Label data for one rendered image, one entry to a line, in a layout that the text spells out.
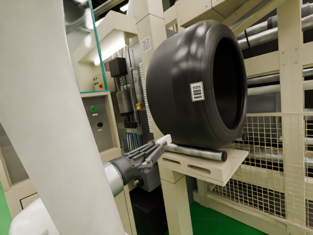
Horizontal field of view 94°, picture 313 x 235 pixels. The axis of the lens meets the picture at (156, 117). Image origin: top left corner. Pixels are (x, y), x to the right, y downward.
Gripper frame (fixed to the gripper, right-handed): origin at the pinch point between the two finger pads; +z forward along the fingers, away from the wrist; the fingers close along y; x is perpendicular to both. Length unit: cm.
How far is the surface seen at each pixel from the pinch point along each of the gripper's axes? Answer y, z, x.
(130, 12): 75, 69, -87
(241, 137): -11, 47, 19
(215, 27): -12.1, 29.9, -35.3
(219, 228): 18, 55, 111
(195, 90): -10.1, 10.5, -15.3
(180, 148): 9.6, 18.9, 14.3
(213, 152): -7.8, 19.5, 13.6
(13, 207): 50, -47, 14
